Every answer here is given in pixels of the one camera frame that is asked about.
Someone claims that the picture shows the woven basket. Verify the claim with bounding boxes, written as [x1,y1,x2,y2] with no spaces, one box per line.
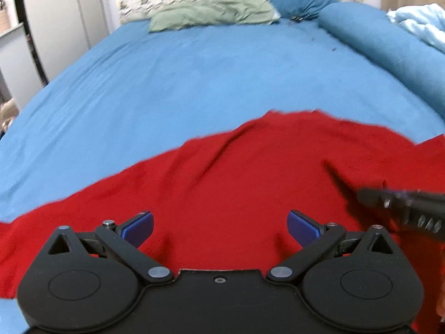
[0,0,11,33]

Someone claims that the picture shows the blue rolled duvet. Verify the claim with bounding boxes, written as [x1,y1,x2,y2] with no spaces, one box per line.
[318,2,444,116]

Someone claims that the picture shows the green pillow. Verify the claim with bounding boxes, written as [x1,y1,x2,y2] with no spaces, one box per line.
[149,0,281,33]

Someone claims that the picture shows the red knit garment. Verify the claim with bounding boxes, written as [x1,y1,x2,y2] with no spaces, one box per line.
[1,112,444,333]

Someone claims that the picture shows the white shelf desk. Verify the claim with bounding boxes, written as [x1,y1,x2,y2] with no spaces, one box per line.
[0,23,43,110]

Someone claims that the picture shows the white grey wardrobe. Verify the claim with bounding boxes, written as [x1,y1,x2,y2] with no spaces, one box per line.
[16,0,109,83]

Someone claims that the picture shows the beige bag on floor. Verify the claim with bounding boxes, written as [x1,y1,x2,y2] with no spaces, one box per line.
[0,98,20,136]

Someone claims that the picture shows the light blue blanket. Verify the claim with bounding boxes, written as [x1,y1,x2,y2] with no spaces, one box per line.
[386,3,445,53]

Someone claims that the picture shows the blue bed sheet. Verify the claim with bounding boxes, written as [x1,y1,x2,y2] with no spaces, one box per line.
[1,20,444,333]

